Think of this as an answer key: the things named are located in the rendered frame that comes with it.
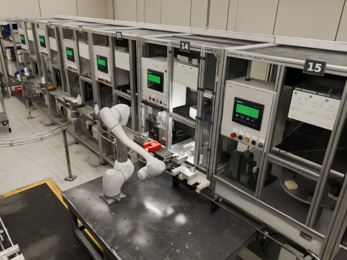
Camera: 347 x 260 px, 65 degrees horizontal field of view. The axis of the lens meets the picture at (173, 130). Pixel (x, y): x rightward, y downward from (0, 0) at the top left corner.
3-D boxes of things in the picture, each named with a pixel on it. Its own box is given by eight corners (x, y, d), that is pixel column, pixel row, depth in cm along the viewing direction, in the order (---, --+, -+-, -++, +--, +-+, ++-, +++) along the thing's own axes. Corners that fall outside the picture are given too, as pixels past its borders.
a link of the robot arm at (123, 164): (111, 181, 266) (123, 171, 284) (125, 185, 260) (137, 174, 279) (105, 106, 235) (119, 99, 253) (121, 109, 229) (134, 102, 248)
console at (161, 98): (140, 99, 303) (139, 57, 285) (160, 95, 321) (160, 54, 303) (164, 110, 275) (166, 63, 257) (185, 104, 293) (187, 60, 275)
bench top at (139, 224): (61, 195, 262) (60, 192, 261) (149, 159, 328) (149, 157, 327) (162, 317, 162) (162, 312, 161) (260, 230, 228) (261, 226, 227)
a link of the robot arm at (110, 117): (115, 125, 221) (125, 119, 233) (102, 107, 220) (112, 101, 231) (106, 132, 228) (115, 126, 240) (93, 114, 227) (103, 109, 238)
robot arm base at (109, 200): (111, 207, 243) (110, 202, 241) (98, 195, 258) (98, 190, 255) (128, 198, 254) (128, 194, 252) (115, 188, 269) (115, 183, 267)
